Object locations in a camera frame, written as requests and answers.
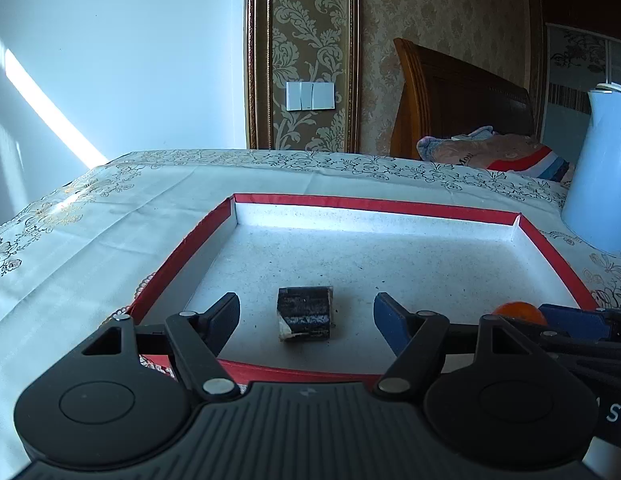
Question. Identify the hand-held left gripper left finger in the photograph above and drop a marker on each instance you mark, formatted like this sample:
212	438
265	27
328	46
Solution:
228	315

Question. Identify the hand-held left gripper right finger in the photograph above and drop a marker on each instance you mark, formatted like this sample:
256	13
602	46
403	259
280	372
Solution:
390	317

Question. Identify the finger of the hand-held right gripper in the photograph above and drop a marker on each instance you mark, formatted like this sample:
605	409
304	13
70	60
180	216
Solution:
585	347
575	319

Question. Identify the orange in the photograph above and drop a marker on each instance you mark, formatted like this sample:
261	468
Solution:
520	311

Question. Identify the red and white tray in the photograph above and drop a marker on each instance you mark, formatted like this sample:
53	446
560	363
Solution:
390	260

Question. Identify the dark rectangular block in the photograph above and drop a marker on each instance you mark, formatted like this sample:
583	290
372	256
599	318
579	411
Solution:
305	312

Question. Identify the white kettle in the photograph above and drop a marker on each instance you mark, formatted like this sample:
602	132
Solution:
595	170

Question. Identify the white floral tablecloth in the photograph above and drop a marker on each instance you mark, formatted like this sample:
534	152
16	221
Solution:
115	210

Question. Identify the red striped pillow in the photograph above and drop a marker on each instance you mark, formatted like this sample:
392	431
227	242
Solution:
540	162

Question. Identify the striped pillow and bedding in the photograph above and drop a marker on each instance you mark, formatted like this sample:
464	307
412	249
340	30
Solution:
470	152

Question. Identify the wooden headboard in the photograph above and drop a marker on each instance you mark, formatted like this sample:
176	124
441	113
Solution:
455	95

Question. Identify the wardrobe with patterned door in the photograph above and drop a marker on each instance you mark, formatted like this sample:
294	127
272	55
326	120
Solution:
570	75

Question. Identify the white light switch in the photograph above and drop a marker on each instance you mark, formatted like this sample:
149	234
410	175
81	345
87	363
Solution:
310	96

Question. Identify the wooden wall panel frame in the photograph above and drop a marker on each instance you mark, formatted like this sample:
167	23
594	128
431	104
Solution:
310	35

